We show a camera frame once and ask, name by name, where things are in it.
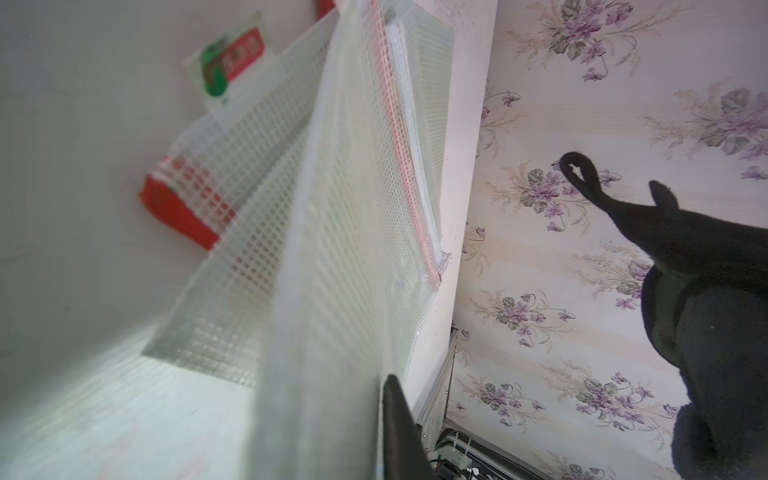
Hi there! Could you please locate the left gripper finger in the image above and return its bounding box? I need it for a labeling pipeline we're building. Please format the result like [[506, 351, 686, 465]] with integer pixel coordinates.
[[382, 374, 436, 480]]

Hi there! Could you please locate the mesh document bag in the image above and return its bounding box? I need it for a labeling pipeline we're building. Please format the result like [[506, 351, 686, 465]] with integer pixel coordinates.
[[141, 8, 454, 386], [246, 1, 452, 479], [1, 326, 254, 479]]

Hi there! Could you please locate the dark grey green cloth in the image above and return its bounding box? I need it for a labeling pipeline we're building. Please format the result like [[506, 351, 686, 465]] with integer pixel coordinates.
[[559, 152, 767, 479]]

